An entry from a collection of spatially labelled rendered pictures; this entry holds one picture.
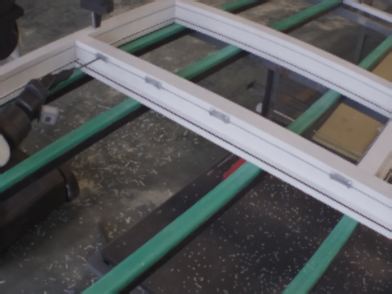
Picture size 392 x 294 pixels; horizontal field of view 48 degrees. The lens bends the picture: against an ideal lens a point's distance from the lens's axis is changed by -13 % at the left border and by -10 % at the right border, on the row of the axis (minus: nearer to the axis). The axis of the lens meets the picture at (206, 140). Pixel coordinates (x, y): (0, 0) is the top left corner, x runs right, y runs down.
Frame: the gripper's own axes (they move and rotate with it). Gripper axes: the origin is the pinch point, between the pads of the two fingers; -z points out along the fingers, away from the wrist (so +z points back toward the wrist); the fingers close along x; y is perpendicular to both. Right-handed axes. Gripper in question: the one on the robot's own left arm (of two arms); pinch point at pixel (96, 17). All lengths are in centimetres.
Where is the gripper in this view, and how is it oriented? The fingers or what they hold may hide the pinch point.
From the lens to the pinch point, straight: 137.6
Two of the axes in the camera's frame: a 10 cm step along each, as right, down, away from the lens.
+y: 6.2, -4.4, 6.5
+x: 7.8, 4.3, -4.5
